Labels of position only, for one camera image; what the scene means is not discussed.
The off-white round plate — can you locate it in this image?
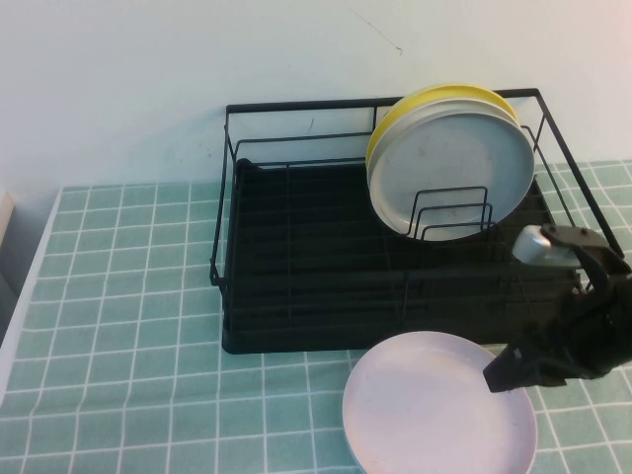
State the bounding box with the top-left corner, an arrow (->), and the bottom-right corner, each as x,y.
368,97 -> 520,164

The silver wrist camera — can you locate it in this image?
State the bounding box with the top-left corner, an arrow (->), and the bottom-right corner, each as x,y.
512,224 -> 580,272

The blue-grey round plate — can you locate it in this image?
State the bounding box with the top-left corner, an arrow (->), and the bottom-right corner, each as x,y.
368,112 -> 538,243

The pink round plate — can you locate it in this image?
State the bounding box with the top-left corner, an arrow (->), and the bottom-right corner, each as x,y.
342,330 -> 539,474

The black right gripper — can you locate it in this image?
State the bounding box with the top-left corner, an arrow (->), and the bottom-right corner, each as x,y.
482,276 -> 624,395

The yellow round plate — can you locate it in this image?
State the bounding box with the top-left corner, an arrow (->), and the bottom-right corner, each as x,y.
365,84 -> 522,164

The green white-grid tablecloth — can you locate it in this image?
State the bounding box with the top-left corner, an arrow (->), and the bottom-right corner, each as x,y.
0,160 -> 632,474

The black wire dish rack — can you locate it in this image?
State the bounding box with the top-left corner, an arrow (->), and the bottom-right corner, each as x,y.
209,87 -> 622,323

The black plastic drip tray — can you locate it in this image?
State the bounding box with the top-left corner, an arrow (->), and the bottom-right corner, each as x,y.
221,157 -> 593,355

